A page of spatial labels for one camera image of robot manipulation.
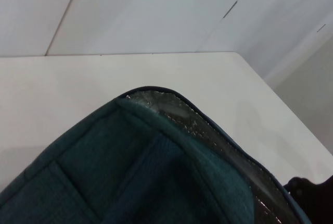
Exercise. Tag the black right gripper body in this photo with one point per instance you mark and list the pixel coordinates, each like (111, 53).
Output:
(314, 200)

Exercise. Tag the dark teal insulated lunch bag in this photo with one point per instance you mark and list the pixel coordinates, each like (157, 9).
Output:
(122, 172)

